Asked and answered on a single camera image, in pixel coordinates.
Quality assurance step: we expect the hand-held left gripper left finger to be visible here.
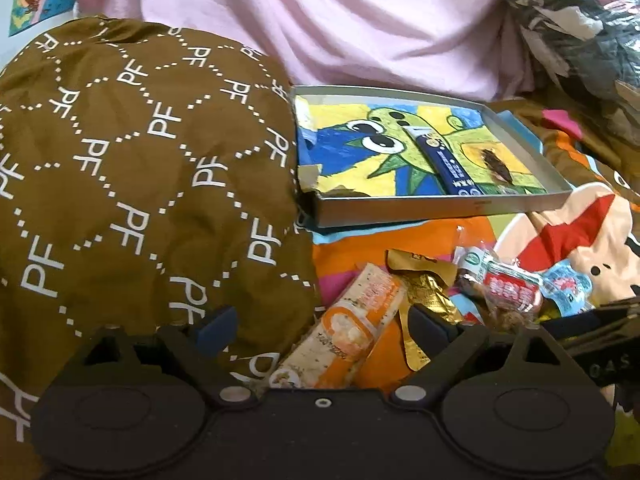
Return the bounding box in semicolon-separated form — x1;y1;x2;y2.
75;305;258;408

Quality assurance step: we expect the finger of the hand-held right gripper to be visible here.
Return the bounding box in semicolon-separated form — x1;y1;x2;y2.
541;297;640;347

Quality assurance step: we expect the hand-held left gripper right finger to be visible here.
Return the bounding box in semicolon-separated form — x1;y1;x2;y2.
390;304;569;409

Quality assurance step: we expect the gold foil packet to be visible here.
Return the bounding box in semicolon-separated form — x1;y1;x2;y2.
384;248;467;372

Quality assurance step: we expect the light blue snack packet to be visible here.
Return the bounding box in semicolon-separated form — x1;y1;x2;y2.
541;259;597;319

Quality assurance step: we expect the orange rice cracker packet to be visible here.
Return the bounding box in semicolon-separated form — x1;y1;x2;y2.
269;261;408;391

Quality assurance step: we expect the red label snack packet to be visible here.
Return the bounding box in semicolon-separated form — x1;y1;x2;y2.
472;258;545;332

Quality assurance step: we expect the grey shallow box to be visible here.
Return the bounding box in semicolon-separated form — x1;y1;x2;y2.
289;85;574;229

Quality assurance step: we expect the colourful printed bedsheet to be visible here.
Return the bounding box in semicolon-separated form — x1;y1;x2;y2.
294;95;640;480

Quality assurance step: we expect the green label cookie packet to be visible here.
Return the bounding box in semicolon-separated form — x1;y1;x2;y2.
451;225;503;293

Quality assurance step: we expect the dark blue stick packet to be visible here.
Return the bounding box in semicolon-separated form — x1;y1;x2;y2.
406;127;490;197

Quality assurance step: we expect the dark brown unwrapped snack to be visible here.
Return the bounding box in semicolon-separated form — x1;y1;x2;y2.
481;146;517;187

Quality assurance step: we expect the brown patterned pillow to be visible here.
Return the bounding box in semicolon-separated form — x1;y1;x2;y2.
0;16;322;461

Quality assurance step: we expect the dark printed cloth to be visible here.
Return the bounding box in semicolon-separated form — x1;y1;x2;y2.
494;0;640;161

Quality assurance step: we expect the pink cloth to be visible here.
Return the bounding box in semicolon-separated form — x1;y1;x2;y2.
75;0;537;104

